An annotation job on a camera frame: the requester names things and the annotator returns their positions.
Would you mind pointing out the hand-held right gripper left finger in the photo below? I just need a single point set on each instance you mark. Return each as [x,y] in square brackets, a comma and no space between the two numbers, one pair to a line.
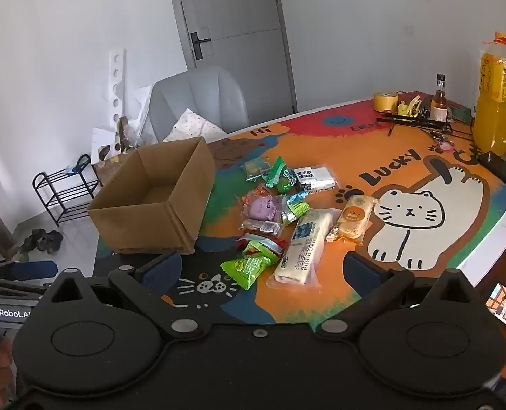
[163,270]

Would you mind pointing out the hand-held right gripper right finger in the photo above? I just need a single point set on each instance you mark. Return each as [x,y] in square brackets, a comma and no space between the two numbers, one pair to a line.
[361,270]

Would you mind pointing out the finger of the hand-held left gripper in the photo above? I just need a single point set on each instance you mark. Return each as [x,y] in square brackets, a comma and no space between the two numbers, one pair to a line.
[30,270]

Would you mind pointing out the brown cardboard box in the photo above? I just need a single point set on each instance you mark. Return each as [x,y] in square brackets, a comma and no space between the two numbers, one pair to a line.
[150,171]

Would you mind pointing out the purple snack packet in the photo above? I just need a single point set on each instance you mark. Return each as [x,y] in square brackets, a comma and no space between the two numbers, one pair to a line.
[261,209]

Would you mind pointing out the dark slipper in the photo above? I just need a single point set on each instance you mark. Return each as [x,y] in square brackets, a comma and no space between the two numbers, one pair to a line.
[53,241]
[33,239]

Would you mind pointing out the yellow orange cake packet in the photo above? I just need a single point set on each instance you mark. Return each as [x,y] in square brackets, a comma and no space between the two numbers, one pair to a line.
[353,220]

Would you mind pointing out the long white cake packet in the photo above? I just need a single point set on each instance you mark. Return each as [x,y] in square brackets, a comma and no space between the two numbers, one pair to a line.
[304,243]

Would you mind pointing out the green packet with white print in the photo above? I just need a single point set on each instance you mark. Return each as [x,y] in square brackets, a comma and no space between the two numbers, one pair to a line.
[246,264]

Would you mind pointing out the black metal shoe rack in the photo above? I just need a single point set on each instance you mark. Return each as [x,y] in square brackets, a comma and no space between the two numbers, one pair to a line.
[71,192]

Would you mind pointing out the blue green snack packet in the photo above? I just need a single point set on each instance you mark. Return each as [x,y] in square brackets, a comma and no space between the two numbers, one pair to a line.
[295,209]

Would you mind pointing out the red blue snack packet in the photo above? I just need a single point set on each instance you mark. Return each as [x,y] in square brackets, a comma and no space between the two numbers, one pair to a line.
[259,241]

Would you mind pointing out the white and black snack packet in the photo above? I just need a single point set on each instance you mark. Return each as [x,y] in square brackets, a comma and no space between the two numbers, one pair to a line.
[317,177]

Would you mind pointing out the clear red snack packet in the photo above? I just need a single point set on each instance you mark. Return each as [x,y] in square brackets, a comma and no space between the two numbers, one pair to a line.
[259,226]

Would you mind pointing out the light blue bag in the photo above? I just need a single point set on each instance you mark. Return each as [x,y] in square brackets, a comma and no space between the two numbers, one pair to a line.
[72,166]

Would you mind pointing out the colourful cat printed table mat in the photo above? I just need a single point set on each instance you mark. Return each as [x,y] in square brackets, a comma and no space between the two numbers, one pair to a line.
[406,166]

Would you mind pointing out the grey green snack packet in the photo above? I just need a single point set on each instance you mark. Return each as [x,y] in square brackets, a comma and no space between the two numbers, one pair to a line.
[256,168]

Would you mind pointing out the dotted white cushion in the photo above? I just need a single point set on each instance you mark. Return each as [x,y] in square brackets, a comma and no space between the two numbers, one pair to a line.
[191,126]

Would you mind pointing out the pink small trinket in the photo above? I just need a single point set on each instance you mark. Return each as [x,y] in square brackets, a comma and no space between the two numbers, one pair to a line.
[445,146]

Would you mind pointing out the black folding stand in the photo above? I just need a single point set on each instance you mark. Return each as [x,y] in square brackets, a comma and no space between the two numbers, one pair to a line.
[415,122]

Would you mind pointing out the white foam pieces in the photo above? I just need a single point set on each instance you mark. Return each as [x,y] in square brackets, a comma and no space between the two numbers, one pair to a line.
[139,106]

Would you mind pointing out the yellow tape roll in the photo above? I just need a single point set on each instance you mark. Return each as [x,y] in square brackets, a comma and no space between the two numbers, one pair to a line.
[385,102]

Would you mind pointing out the black rectangular box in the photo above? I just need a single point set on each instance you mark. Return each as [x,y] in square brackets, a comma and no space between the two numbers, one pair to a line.
[502,168]

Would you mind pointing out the grey chair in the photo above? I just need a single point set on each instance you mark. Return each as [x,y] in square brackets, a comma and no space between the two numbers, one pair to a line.
[201,94]

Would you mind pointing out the small glass bottle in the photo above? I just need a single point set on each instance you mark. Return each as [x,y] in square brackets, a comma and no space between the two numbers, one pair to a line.
[439,104]

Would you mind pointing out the white perforated board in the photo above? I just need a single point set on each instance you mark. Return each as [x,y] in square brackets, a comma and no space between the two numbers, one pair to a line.
[116,77]

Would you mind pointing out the large yellow snack bag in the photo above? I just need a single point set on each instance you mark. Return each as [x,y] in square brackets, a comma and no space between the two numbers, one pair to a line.
[494,102]

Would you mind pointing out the grey door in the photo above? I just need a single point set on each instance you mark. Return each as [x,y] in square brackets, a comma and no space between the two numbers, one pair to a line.
[235,8]

